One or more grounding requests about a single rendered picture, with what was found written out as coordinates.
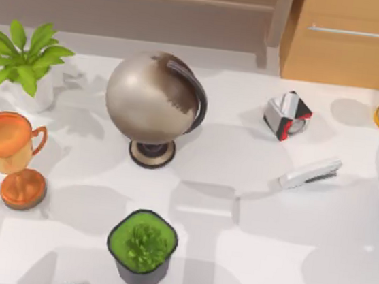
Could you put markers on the beige globe on stand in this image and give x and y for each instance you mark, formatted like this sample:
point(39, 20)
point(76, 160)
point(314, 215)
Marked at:
point(146, 102)

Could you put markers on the red white black cube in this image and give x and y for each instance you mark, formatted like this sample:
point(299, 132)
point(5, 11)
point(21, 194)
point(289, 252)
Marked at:
point(286, 115)

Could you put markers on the grey pot with green plant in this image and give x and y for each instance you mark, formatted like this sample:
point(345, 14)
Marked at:
point(141, 246)

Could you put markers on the white stapler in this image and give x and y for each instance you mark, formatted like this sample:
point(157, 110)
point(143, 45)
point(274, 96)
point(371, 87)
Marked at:
point(309, 174)

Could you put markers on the open wooden shelf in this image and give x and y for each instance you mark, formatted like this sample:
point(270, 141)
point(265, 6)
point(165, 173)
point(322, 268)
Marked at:
point(133, 2)

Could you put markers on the orange trophy cup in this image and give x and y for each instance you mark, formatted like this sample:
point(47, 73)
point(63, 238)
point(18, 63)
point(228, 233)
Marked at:
point(7, 148)

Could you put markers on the wooden cupboard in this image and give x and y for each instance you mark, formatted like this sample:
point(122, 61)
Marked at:
point(350, 54)

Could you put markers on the leafy plant in white pot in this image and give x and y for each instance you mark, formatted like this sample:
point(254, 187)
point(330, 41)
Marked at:
point(20, 61)

